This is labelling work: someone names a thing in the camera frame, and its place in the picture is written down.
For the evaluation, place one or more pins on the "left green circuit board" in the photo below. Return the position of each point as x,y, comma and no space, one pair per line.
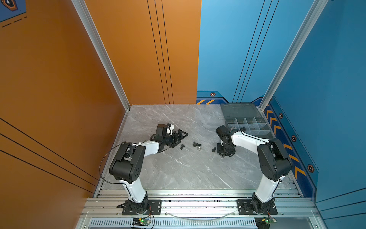
140,222

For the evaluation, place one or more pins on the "aluminium corner post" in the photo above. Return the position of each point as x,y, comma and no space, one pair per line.
90,27
306,27

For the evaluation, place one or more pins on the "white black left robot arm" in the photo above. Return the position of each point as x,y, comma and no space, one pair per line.
127,164

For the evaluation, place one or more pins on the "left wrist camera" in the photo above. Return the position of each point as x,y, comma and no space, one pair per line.
170,128

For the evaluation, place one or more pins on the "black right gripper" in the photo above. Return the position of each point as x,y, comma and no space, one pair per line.
230,152

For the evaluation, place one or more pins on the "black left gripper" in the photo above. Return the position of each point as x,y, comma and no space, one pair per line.
179,131

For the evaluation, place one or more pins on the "grey compartment organizer box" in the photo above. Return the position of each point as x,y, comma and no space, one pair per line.
247,118

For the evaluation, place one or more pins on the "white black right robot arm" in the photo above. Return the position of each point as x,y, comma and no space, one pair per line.
274,161

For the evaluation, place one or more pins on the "green circuit board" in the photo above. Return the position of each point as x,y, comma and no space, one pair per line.
264,223
140,222

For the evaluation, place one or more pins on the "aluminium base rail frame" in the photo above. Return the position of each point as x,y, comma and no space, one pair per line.
202,209

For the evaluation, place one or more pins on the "aluminium right corner post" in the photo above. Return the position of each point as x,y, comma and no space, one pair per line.
306,27

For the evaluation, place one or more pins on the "right green circuit board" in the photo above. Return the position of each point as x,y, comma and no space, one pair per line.
264,223

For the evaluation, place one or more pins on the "aluminium left corner post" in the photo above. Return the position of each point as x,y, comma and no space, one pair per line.
90,27

